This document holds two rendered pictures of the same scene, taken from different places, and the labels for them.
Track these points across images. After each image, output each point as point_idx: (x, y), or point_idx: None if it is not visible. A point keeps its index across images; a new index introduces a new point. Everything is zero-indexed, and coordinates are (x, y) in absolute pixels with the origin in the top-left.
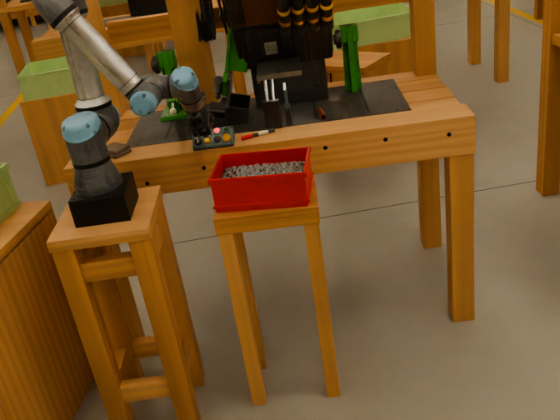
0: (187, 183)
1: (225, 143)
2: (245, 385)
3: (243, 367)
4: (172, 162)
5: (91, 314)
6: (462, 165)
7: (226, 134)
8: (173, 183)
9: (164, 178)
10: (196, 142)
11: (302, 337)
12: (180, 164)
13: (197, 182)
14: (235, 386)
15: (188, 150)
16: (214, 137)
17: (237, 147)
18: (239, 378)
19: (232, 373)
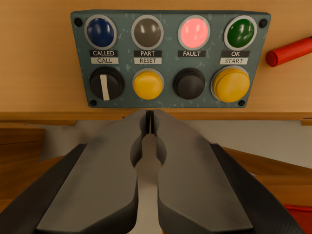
0: (87, 119)
1: (216, 106)
2: (152, 167)
3: (151, 149)
4: (26, 114)
5: None
6: None
7: (235, 77)
8: (55, 119)
9: (26, 118)
10: (99, 94)
11: (192, 122)
12: (57, 115)
13: (112, 119)
14: (146, 167)
15: (73, 88)
16: (180, 86)
17: (248, 113)
18: (148, 160)
19: (143, 154)
